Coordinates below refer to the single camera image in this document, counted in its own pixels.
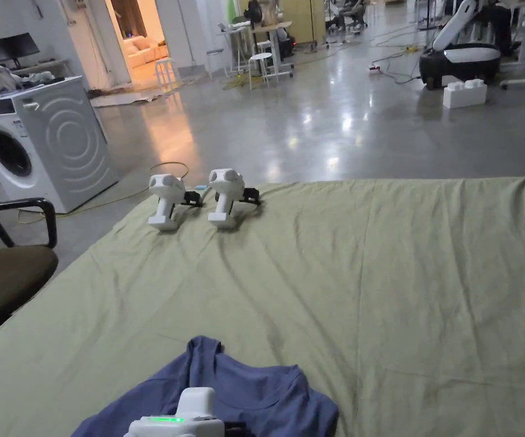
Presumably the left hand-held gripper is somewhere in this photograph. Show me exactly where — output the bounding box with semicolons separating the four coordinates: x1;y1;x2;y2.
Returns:
128;386;248;437

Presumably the dark blue shirt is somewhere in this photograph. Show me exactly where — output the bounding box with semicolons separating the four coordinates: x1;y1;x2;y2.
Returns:
70;336;340;437

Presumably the bed with pale green sheet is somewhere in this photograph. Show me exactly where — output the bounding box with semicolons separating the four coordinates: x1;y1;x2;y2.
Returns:
0;175;525;437

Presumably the spare white hand-held gripper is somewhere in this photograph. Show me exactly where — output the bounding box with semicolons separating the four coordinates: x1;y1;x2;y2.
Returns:
147;174;205;232
207;168;263;230

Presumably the dark office chair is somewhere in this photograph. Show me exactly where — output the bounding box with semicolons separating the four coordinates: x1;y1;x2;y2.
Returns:
0;197;59;343

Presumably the white washing machine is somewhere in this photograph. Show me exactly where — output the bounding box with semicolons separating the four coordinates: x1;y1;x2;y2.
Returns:
0;63;120;214

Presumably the white round stool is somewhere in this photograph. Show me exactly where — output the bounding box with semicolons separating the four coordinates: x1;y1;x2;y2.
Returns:
155;57;180;90
248;52;276;88

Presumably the pale sofa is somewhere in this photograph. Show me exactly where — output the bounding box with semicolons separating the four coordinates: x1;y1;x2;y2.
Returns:
122;36;169;70

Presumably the white table with clutter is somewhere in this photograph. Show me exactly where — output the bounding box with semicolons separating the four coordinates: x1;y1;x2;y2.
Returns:
216;19;296;84

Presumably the large white building block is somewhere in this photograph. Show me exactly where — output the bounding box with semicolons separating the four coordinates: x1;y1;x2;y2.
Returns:
442;79;489;109

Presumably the white and black robot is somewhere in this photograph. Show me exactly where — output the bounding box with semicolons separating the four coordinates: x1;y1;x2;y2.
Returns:
419;0;503;90

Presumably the desk with black monitor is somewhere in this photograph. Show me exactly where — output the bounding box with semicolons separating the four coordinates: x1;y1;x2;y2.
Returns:
0;32;70;76

